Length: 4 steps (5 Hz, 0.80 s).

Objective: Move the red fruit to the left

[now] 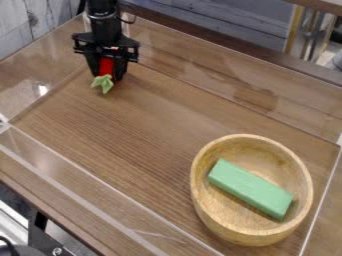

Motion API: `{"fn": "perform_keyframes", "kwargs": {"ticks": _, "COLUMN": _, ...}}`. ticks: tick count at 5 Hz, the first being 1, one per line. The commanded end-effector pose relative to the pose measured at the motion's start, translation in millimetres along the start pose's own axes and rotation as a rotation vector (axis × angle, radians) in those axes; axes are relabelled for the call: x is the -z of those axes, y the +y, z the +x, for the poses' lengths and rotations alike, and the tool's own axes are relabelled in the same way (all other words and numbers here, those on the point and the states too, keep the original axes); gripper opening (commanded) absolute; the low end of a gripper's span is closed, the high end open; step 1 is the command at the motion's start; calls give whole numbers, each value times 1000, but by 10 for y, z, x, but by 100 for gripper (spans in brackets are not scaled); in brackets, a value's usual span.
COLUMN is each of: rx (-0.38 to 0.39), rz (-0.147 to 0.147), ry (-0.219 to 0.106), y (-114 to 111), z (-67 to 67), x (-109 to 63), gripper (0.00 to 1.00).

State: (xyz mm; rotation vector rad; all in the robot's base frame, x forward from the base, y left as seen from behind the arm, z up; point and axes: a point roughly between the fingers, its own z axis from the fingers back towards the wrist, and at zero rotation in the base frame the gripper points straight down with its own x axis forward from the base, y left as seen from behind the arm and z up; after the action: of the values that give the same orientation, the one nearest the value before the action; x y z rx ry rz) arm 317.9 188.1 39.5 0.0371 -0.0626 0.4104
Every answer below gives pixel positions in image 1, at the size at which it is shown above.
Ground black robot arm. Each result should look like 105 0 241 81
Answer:
72 0 140 81

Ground black table leg bracket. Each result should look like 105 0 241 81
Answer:
0 209 77 256

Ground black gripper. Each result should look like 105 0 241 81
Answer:
72 32 140 81

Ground clear acrylic tray walls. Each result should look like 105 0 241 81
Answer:
0 19 342 256

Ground metal chair frame background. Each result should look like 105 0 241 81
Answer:
284 0 342 62

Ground round wooden bowl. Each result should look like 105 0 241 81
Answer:
189 134 313 247

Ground green rectangular block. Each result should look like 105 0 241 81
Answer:
207 159 293 220

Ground red knitted fruit green stem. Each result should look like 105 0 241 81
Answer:
90 57 114 94

